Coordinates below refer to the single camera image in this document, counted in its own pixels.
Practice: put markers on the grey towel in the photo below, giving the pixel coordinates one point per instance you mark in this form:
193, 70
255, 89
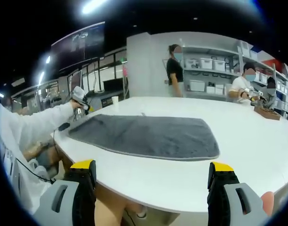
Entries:
144, 136

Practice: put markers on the person's right hand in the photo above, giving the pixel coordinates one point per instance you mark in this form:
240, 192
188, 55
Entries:
268, 203

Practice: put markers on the large tilted monitor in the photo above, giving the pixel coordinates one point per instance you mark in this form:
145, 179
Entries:
75, 82

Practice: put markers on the white paper cup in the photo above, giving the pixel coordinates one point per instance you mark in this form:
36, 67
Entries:
114, 100

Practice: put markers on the black oval object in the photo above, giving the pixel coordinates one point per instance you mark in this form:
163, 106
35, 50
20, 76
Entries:
64, 126

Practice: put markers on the black monitor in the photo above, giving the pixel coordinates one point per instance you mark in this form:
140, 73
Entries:
112, 84

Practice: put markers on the pink hanging item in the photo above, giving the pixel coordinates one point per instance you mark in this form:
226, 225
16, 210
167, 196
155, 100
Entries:
125, 70

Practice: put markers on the dark overhead screen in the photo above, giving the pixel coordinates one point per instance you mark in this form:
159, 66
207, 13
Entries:
82, 37

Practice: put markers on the person's white shoe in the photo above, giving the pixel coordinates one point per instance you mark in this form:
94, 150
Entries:
142, 213

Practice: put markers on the person's white clothing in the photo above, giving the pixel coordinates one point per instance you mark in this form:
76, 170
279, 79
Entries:
7, 146

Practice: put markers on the wooden tray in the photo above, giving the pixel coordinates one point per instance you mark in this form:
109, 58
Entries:
267, 113

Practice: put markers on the grey metal storage shelf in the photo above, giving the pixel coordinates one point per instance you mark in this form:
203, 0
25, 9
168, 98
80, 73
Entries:
200, 70

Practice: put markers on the group of white storage boxes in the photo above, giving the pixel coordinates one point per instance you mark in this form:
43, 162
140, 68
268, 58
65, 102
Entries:
206, 63

